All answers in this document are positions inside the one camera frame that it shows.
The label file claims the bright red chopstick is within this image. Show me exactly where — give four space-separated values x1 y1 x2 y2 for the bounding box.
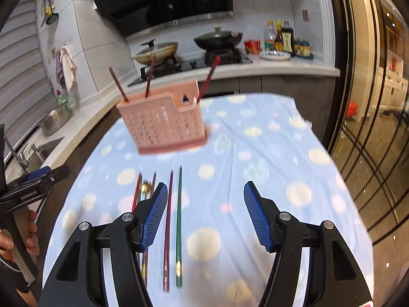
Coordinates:
131 172 142 212

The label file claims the green chopstick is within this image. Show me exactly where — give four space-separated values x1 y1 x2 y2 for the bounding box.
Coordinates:
175 166 182 288

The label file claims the maroon chopstick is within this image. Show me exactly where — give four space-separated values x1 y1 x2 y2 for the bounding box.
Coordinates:
163 170 174 292

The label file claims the dark red chopstick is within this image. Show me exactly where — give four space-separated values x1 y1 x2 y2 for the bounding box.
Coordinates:
109 67 129 103

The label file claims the red brown chopstick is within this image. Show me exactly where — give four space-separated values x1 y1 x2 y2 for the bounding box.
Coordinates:
197 56 220 103

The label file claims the person's left hand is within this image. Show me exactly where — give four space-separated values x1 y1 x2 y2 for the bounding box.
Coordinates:
1 210 40 263

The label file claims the gold flower spoon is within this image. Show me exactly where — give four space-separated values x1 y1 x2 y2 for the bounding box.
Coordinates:
137 180 152 286

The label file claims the sink faucet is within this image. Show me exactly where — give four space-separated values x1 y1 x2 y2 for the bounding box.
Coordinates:
4 135 32 171

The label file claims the stainless steel sink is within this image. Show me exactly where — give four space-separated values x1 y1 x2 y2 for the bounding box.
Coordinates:
4 134 68 183

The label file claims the brown chopstick on table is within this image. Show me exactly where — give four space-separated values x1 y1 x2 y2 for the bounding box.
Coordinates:
145 171 157 251

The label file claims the blue polka dot tablecloth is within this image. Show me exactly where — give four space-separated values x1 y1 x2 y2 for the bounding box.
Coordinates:
43 94 374 306

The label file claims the stainless steel bowl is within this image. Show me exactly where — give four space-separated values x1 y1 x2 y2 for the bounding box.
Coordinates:
38 103 71 136

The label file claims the pink perforated utensil basket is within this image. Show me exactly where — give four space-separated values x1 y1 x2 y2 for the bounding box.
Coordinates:
117 80 207 155

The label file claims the green dish soap bottle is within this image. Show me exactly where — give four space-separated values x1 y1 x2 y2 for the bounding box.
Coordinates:
56 89 73 116

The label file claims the purple hanging cloth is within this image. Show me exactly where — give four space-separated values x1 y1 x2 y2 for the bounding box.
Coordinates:
55 51 66 90

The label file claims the white hanging towel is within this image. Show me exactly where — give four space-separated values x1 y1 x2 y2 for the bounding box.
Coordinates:
60 46 78 92

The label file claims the white plate with food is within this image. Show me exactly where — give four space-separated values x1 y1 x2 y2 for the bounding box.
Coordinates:
259 51 291 61

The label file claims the beige wok with lid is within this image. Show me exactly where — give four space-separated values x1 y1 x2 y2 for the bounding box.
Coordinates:
132 39 179 65

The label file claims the black gas stove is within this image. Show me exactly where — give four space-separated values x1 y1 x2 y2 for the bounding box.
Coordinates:
128 49 253 87

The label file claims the red instant noodle cup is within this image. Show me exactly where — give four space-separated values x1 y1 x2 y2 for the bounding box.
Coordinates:
244 40 261 55

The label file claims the teal condiment jar set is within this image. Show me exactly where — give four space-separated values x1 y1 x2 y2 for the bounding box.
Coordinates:
294 38 313 60

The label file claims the yellow cap sauce bottle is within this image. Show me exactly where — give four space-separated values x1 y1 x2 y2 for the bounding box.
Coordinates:
275 20 283 51

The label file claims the green hanging strainer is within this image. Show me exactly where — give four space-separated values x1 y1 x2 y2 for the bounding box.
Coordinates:
40 0 59 28

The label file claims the black wok with lid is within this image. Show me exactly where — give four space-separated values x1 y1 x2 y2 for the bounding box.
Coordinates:
194 26 243 51

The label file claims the clear oil bottle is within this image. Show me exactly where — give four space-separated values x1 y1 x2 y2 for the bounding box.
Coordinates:
264 20 276 51

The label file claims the dark soy sauce bottle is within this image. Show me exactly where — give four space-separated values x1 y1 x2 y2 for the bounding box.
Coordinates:
281 21 295 56

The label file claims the black range hood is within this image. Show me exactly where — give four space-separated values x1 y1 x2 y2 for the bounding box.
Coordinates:
90 0 236 38

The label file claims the wall power outlet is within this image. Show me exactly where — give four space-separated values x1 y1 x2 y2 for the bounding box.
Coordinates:
302 9 309 22

